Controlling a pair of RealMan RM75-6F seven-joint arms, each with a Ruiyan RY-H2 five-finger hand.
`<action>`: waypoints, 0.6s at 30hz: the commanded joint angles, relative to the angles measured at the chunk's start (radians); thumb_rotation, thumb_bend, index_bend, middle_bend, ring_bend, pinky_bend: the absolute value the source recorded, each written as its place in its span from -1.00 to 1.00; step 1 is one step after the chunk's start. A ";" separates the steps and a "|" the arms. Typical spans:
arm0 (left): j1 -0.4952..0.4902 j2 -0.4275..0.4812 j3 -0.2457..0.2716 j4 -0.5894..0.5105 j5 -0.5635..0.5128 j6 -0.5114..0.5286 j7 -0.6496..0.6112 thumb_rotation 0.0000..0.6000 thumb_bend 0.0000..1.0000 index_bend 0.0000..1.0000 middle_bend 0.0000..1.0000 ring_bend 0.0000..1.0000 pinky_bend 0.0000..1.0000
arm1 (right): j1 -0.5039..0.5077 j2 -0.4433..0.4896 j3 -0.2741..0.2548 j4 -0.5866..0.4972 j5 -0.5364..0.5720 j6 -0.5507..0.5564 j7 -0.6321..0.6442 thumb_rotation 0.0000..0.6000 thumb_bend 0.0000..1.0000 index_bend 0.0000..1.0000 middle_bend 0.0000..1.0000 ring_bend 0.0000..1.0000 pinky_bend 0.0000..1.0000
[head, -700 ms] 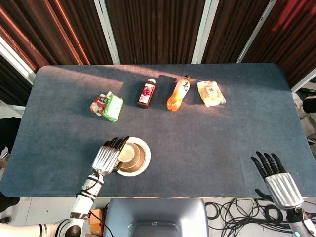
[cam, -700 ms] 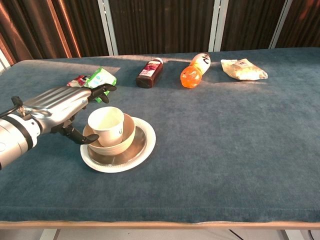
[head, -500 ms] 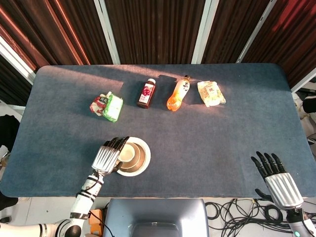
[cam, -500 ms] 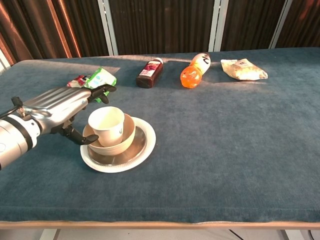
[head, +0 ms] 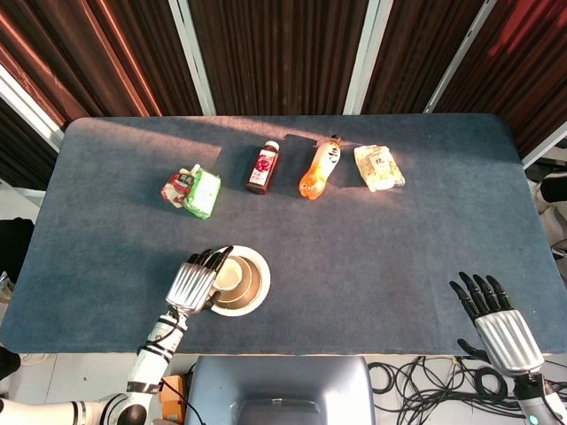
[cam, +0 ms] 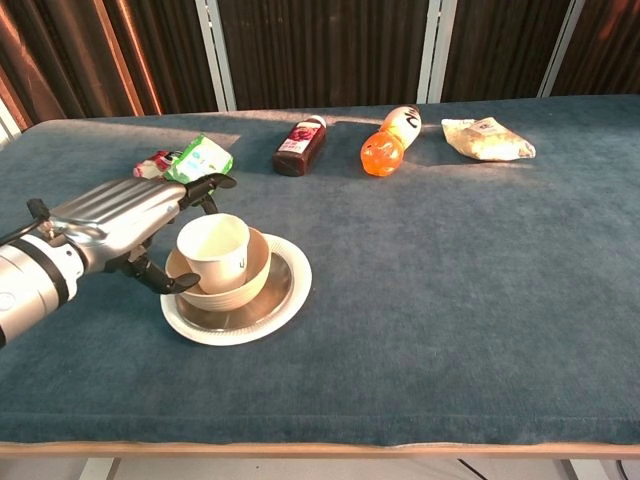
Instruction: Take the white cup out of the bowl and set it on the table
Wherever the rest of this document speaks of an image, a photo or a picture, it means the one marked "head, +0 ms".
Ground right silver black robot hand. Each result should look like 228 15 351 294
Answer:
449 271 545 377

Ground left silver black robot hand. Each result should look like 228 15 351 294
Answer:
165 245 235 317

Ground small white ceramic bowl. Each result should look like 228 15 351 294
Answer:
214 259 244 293

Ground beige bowl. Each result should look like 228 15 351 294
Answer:
207 244 272 318

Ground green white snack packet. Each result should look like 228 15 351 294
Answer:
183 167 222 220

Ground red white drink pouch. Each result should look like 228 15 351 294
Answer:
159 163 201 210

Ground orange box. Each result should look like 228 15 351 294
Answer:
159 374 187 421

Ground blue felt table cover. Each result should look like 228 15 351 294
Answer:
0 113 567 356

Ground dark red juice bottle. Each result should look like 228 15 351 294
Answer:
245 140 281 196

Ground grey robot torso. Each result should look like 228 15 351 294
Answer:
183 354 377 425

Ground orange soda bottle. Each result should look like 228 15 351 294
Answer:
299 134 343 201

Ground yellow clear snack bag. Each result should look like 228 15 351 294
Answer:
353 143 407 194

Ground black floor cables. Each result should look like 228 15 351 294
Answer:
368 354 567 425

